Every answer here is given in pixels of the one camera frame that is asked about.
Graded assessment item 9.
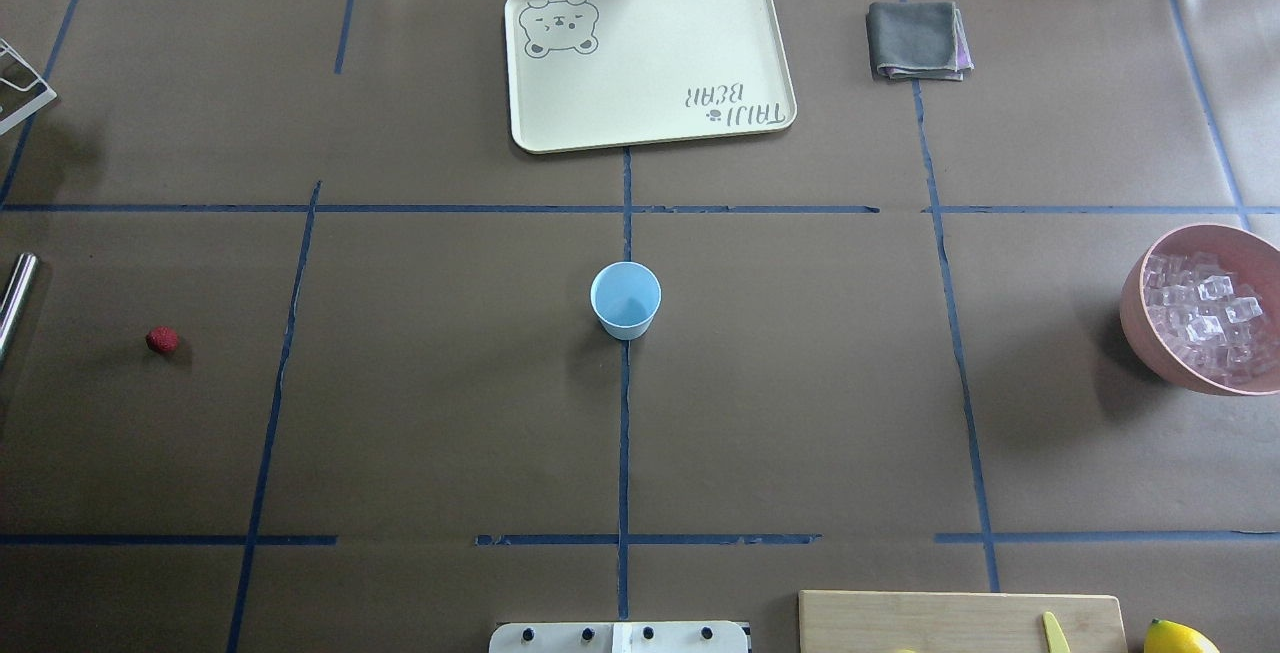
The light blue plastic cup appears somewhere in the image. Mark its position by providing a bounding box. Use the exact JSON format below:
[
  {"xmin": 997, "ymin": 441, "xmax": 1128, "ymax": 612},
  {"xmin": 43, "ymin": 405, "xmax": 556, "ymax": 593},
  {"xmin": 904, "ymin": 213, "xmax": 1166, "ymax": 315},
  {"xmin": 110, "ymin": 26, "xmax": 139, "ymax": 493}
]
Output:
[{"xmin": 589, "ymin": 261, "xmax": 663, "ymax": 341}]

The red strawberry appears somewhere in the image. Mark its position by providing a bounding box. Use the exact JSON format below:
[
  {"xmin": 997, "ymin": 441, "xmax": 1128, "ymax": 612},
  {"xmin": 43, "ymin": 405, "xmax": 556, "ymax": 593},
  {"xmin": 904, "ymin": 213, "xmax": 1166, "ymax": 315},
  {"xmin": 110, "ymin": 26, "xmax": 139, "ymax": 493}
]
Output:
[{"xmin": 145, "ymin": 327, "xmax": 180, "ymax": 353}]

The clear ice cube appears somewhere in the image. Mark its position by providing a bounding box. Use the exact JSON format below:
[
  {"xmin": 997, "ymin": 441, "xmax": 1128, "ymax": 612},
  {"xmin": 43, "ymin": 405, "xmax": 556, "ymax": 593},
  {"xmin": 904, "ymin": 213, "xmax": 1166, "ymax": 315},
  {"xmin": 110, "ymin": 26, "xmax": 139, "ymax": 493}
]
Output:
[{"xmin": 1196, "ymin": 274, "xmax": 1235, "ymax": 302}]

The steel muddler black tip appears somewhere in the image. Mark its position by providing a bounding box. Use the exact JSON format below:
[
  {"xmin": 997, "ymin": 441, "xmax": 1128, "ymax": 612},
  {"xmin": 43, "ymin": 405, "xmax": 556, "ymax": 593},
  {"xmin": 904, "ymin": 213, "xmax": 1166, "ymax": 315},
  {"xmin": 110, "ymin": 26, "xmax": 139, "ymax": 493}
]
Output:
[{"xmin": 1, "ymin": 252, "xmax": 40, "ymax": 366}]

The cream bear serving tray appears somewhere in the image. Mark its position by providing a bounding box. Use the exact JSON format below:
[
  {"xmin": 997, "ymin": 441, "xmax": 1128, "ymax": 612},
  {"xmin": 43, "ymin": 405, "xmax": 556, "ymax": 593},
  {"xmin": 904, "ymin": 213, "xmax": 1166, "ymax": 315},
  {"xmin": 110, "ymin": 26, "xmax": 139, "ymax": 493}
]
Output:
[{"xmin": 504, "ymin": 0, "xmax": 797, "ymax": 155}]

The folded grey cloth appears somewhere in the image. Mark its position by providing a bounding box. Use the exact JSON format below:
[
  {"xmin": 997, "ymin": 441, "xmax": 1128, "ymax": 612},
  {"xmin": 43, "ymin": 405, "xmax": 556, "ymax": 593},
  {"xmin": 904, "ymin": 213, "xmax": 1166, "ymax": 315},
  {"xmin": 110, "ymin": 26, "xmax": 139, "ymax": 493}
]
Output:
[{"xmin": 867, "ymin": 1, "xmax": 974, "ymax": 82}]

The wooden cutting board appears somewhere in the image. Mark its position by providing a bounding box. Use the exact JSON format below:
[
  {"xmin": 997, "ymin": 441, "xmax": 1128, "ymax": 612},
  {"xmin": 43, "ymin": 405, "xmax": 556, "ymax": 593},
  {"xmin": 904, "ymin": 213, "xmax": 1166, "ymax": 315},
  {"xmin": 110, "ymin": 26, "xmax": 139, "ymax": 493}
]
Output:
[{"xmin": 797, "ymin": 590, "xmax": 1129, "ymax": 652}]

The yellow knife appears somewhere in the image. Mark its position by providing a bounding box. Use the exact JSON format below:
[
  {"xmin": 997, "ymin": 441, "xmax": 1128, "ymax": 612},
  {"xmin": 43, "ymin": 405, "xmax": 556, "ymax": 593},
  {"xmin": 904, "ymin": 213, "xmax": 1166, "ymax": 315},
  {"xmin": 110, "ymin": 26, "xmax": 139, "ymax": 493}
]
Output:
[{"xmin": 1041, "ymin": 611, "xmax": 1071, "ymax": 653}]

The pink bowl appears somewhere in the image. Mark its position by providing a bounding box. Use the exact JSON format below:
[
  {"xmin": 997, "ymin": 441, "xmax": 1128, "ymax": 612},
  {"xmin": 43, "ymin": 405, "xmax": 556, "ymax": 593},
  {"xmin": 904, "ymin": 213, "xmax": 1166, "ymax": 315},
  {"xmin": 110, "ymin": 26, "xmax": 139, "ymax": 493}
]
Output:
[{"xmin": 1120, "ymin": 224, "xmax": 1279, "ymax": 394}]

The yellow lemon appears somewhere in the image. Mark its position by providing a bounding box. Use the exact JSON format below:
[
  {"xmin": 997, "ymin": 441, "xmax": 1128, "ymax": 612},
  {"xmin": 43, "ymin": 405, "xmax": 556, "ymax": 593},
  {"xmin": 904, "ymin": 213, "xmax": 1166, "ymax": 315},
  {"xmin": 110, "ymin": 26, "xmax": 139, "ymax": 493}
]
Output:
[{"xmin": 1143, "ymin": 618, "xmax": 1220, "ymax": 653}]

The white camera mast base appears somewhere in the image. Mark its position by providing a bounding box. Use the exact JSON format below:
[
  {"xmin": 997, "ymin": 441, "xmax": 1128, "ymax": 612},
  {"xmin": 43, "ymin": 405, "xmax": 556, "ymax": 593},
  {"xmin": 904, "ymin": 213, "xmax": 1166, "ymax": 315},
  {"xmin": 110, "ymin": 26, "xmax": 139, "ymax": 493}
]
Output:
[{"xmin": 488, "ymin": 620, "xmax": 753, "ymax": 652}]

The white wire cup rack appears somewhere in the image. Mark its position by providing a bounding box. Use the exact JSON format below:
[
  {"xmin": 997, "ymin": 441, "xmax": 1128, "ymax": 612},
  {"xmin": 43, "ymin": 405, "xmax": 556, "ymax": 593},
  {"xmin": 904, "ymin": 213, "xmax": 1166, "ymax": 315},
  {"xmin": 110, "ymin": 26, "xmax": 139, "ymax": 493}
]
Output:
[{"xmin": 0, "ymin": 38, "xmax": 58, "ymax": 134}]

